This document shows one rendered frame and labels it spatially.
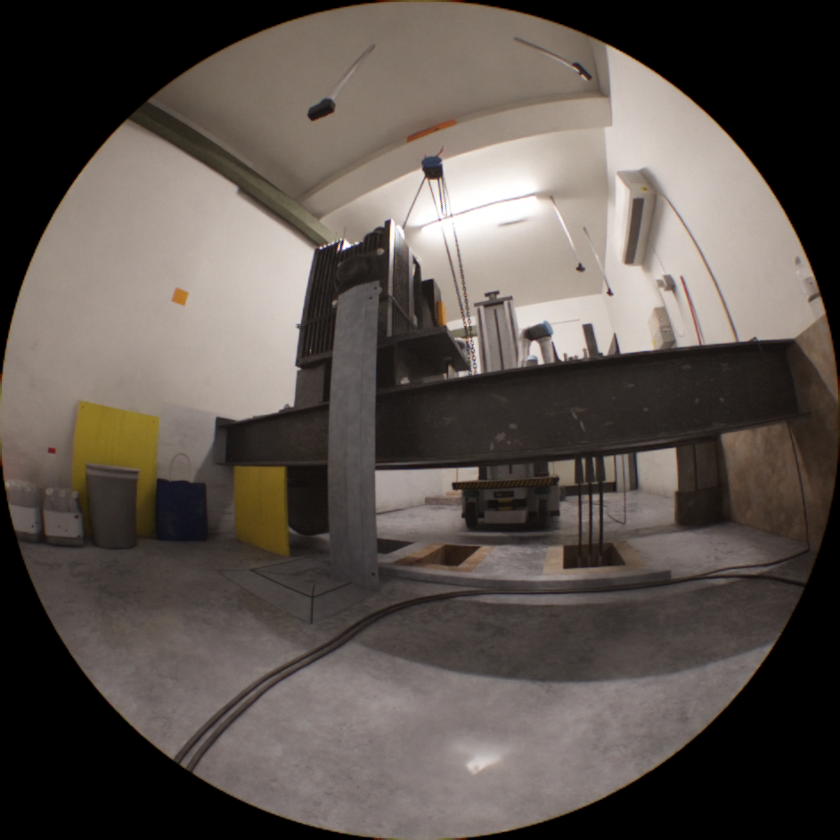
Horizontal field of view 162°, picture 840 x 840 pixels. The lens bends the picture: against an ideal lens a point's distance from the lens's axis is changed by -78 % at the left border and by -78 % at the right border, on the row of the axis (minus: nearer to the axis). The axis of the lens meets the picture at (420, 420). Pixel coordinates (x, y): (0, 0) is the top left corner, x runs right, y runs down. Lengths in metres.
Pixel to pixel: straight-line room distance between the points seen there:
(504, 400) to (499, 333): 1.58
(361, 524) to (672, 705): 0.88
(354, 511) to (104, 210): 2.18
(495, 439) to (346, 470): 0.47
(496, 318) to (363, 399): 1.78
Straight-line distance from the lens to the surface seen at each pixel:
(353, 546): 0.96
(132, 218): 2.24
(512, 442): 0.90
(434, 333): 1.10
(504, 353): 2.39
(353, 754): 0.46
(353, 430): 0.94
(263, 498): 1.49
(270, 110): 2.82
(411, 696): 0.54
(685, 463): 1.75
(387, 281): 1.33
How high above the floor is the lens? 0.36
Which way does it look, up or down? 11 degrees up
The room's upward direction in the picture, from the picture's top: 1 degrees counter-clockwise
